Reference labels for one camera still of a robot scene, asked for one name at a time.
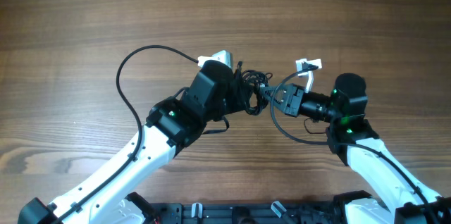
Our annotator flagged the black USB cable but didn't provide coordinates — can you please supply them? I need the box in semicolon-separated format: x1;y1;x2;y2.
235;61;273;116

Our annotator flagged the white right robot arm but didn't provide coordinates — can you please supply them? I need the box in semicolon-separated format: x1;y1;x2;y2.
259;73;450;223

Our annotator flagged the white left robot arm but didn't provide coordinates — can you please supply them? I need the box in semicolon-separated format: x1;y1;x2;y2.
18;61;244;223

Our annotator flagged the right camera black cable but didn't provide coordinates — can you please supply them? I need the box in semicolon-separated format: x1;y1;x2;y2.
269;63;440;224

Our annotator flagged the camera black cable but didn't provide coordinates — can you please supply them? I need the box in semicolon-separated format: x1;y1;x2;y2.
52;44;200;224
269;63;440;224

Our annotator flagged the left camera black cable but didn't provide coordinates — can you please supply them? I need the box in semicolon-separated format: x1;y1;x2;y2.
52;44;200;224

